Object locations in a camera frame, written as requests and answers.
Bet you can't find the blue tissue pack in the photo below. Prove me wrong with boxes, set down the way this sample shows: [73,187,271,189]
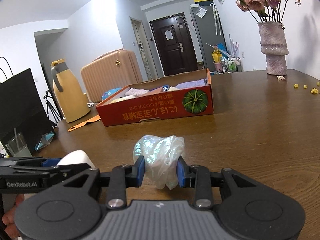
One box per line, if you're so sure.
[101,87,123,100]

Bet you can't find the glass cup with straw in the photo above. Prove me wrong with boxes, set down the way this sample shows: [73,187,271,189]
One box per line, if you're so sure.
[5,129,32,157]

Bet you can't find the black tripod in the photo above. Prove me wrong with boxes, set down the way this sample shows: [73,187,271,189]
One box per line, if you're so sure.
[43,90,63,128]

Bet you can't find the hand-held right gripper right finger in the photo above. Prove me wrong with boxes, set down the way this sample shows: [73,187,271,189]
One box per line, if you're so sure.
[176,156,258,210]

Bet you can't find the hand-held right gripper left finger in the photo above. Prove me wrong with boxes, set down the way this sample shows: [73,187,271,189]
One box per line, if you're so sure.
[64,156,146,210]

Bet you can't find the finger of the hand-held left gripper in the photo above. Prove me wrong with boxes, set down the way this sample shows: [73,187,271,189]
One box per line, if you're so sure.
[0,157,63,168]
[44,163,93,180]

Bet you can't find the person's left hand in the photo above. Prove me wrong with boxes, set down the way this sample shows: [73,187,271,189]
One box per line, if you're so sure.
[1,192,25,239]

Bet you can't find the purple drawstring pouch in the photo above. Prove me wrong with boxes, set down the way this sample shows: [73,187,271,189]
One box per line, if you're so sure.
[175,79,207,90]

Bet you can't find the lilac feathery decoration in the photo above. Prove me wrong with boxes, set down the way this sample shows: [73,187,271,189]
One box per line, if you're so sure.
[229,33,240,58]

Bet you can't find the small trolley with bottles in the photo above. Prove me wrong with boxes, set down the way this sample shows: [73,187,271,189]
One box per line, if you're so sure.
[220,56,243,73]

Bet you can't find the light wooden interior door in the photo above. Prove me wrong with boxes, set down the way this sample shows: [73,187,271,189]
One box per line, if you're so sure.
[129,17,152,80]

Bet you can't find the scattered yellow flower crumbs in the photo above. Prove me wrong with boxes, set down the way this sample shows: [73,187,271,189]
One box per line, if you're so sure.
[294,81,320,94]

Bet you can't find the orange shoehorn strip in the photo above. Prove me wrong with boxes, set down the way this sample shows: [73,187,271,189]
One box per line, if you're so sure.
[68,114,100,132]

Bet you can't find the black paper bag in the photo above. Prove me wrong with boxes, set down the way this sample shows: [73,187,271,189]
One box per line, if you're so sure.
[0,57,55,155]

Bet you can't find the pink ribbed suitcase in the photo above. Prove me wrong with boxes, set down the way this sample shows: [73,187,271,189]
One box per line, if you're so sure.
[80,49,143,103]

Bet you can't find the pink textured vase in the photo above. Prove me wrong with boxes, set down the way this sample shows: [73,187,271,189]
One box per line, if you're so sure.
[257,22,289,75]

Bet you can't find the yellow thermos jug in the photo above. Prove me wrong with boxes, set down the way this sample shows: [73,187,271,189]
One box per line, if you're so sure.
[51,59,91,123]

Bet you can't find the red cardboard box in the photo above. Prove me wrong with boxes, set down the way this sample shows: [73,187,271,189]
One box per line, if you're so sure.
[96,69,214,127]

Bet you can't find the purple towel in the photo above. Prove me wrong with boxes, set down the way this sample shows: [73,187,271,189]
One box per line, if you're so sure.
[124,88,150,97]

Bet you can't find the white sponge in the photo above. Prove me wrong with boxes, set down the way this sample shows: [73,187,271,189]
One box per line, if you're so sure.
[57,150,96,168]

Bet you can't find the grey refrigerator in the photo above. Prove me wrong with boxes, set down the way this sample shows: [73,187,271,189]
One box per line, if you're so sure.
[189,4,227,72]

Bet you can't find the yellow alpaca plush toy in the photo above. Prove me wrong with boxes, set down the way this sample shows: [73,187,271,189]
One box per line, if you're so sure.
[110,95,130,103]

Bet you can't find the blue crumpled wrapper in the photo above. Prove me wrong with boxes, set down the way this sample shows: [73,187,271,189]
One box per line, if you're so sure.
[34,132,55,151]

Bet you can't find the dark brown entrance door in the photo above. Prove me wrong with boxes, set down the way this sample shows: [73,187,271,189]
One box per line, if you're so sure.
[149,17,198,77]

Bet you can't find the iridescent plastic bag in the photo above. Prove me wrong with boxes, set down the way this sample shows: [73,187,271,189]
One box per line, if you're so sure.
[133,134,185,190]

